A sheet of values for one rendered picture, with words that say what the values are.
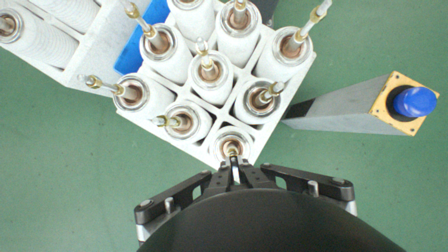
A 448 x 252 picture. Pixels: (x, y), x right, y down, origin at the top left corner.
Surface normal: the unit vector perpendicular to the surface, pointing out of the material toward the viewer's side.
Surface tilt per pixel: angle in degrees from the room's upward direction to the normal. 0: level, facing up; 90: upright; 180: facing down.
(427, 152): 0
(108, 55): 90
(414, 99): 0
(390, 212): 0
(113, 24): 90
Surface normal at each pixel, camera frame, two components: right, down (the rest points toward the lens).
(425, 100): -0.03, 0.00
